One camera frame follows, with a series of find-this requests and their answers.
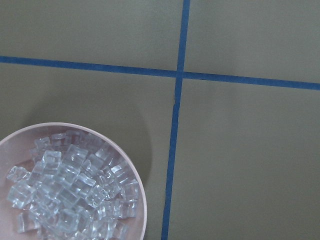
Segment clear ice cubes pile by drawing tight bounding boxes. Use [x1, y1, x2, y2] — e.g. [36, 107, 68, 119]
[7, 130, 140, 240]

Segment pink bowl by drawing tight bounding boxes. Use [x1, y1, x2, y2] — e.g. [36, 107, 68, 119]
[0, 122, 147, 240]

